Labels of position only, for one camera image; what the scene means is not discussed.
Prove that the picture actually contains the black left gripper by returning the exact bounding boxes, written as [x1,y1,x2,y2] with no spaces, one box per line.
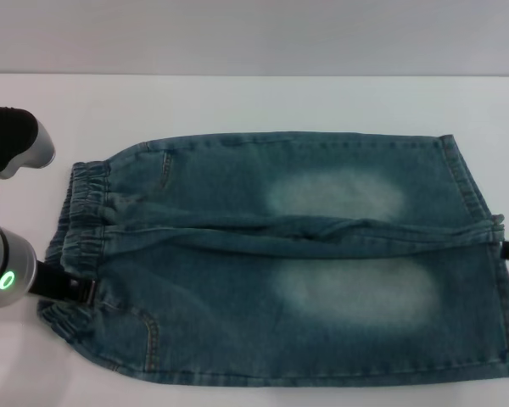
[26,259,98,306]

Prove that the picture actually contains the blue denim shorts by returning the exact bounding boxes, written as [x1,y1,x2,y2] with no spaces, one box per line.
[36,131,509,388]

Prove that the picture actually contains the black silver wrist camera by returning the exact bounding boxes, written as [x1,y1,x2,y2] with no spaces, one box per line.
[0,104,56,180]

